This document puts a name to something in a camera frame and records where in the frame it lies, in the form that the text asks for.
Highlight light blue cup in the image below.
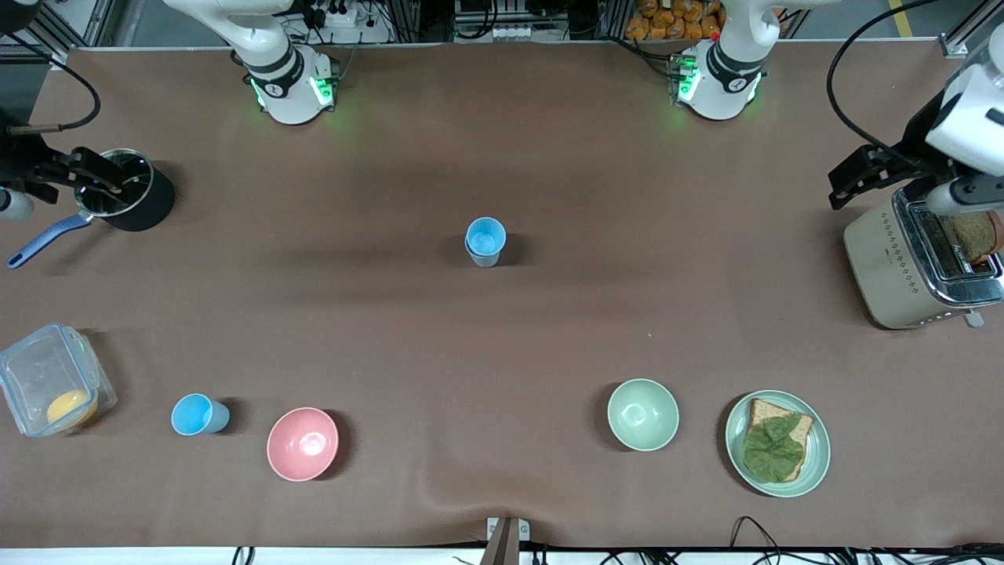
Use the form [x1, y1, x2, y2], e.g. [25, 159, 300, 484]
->
[171, 393, 231, 436]
[464, 217, 507, 258]
[466, 239, 504, 269]

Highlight beige toaster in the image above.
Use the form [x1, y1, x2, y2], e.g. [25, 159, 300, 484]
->
[843, 184, 1004, 330]

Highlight brown toast slice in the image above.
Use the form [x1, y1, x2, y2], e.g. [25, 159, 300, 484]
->
[944, 210, 1000, 264]

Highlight clear container with blue seal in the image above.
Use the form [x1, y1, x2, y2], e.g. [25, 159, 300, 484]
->
[0, 323, 118, 438]

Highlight yellow fruit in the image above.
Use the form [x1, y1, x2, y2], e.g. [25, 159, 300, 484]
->
[45, 390, 99, 428]

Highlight bread rolls in crate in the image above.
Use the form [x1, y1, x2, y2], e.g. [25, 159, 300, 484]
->
[624, 0, 722, 42]

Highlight brown bread slice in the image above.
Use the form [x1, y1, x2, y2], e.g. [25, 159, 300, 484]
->
[745, 399, 814, 482]

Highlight green lettuce leaf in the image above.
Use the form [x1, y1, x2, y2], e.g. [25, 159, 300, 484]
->
[743, 414, 806, 481]

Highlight pale green plate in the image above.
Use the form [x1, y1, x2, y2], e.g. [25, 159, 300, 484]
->
[725, 390, 831, 498]

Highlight pale green bowl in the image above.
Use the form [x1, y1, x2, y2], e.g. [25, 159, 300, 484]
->
[607, 379, 680, 452]

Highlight pink bowl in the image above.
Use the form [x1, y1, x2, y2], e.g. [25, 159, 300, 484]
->
[267, 407, 340, 482]

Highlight brown table cloth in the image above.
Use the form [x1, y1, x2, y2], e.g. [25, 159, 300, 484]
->
[0, 43, 1004, 550]

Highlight black pot with blue handle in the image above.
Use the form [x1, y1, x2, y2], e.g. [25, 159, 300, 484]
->
[6, 148, 176, 271]

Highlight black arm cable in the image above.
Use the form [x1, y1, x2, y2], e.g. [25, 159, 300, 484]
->
[826, 0, 954, 170]
[0, 31, 103, 134]

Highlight aluminium frame profile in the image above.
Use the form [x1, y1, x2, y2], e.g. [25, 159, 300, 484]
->
[937, 0, 991, 57]

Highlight metal bracket with post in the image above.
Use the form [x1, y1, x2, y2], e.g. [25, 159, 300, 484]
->
[485, 516, 532, 565]

